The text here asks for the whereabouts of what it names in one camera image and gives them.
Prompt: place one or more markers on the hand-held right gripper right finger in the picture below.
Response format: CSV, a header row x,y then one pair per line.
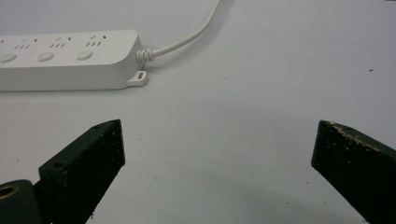
x,y
358,165

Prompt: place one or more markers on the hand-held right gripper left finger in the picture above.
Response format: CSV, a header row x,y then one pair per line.
x,y
84,168

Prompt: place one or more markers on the white power strip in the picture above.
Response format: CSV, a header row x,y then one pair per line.
x,y
65,62

